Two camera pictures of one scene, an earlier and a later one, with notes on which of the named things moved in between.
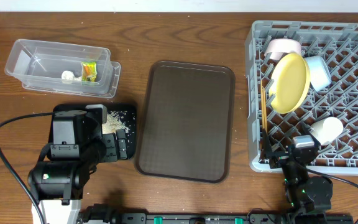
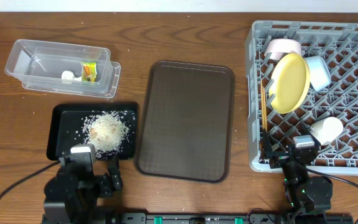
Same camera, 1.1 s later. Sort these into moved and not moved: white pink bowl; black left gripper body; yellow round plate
Moved: black left gripper body
Not moved: white pink bowl; yellow round plate
